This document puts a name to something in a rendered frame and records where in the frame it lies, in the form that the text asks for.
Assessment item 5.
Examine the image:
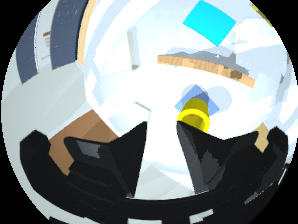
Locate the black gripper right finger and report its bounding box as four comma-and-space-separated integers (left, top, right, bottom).
176, 120, 259, 194

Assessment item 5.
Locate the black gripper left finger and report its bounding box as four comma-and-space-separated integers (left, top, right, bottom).
63, 120, 148, 198

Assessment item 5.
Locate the tan curved bar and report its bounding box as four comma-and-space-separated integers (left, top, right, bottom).
157, 55, 255, 89

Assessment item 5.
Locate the yellow cup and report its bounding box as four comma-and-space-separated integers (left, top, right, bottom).
177, 97, 210, 132

